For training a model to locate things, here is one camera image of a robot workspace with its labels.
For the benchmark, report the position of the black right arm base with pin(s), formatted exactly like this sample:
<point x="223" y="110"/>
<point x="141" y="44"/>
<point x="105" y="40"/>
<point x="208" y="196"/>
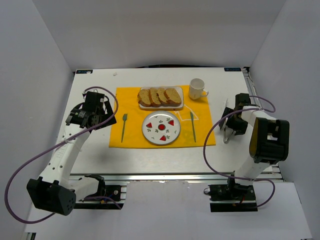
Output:
<point x="224" y="199"/>

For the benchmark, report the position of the yellow cloth placemat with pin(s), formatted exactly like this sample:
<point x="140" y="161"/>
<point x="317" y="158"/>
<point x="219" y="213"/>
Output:
<point x="133" y="135"/>

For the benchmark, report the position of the white ceramic mug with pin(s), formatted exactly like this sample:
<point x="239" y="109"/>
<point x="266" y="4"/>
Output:
<point x="197" y="89"/>

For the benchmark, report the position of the blue table label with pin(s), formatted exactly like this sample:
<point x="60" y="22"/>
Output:
<point x="84" y="71"/>
<point x="232" y="69"/>

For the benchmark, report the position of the watermelon pattern round plate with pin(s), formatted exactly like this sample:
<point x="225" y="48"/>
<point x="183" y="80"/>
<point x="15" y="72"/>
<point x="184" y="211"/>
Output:
<point x="161" y="128"/>

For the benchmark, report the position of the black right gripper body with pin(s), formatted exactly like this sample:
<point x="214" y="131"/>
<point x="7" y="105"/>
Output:
<point x="230" y="124"/>

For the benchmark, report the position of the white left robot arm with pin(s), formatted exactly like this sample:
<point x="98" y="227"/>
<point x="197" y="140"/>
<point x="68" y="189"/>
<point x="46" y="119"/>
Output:
<point x="52" y="191"/>

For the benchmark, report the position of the rightmost bread slice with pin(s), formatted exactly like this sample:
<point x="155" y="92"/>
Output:
<point x="173" y="96"/>

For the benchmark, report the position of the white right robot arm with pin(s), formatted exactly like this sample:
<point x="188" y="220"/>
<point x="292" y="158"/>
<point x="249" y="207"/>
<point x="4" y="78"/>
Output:
<point x="269" y="142"/>

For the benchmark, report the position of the white rectangular bread tray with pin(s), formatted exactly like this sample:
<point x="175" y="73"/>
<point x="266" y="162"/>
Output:
<point x="179" y="90"/>

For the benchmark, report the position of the right blue table label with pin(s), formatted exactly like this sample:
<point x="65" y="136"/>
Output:
<point x="232" y="69"/>

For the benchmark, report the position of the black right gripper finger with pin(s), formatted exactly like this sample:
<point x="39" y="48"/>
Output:
<point x="226" y="123"/>
<point x="239" y="126"/>

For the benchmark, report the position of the leftmost bread slice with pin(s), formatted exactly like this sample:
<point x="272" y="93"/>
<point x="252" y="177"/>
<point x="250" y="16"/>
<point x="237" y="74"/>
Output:
<point x="143" y="98"/>

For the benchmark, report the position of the bread slice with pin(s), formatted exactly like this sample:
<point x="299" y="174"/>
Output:
<point x="154" y="98"/>
<point x="173" y="96"/>
<point x="143" y="98"/>
<point x="161" y="96"/>

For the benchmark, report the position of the metal tongs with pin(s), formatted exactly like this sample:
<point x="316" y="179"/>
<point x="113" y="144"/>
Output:
<point x="228" y="132"/>

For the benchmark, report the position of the left blue table label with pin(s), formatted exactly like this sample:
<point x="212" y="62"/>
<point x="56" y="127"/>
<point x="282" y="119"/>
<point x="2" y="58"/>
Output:
<point x="84" y="71"/>

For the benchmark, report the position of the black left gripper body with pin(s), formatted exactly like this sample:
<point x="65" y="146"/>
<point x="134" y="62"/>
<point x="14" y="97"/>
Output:
<point x="105" y="116"/>

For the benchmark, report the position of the teal plastic fork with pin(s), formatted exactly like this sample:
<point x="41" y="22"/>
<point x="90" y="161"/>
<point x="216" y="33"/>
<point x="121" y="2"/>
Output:
<point x="124" y="119"/>

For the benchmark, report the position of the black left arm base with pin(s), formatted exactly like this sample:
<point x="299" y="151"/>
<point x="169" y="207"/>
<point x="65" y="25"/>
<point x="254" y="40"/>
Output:
<point x="113" y="199"/>

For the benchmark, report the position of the teal plastic knife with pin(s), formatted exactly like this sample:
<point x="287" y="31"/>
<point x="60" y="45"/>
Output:
<point x="193" y="126"/>

